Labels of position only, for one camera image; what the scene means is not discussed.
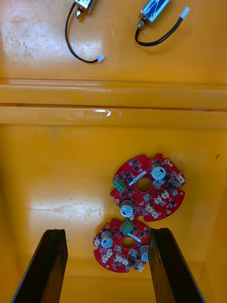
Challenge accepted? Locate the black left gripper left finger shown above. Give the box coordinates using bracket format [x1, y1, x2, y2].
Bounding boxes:
[11, 228, 68, 303]

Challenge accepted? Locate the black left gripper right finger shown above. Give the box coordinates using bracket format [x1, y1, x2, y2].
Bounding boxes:
[148, 227, 206, 303]

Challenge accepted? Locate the round red circuit board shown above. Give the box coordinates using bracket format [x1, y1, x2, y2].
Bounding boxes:
[93, 218, 152, 273]
[110, 153, 186, 223]

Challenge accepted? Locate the metal solenoid with black cable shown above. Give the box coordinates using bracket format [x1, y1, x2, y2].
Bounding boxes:
[64, 0, 105, 64]

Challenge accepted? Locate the blue label solenoid with cable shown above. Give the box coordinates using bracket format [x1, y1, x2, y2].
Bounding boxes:
[134, 0, 191, 47]

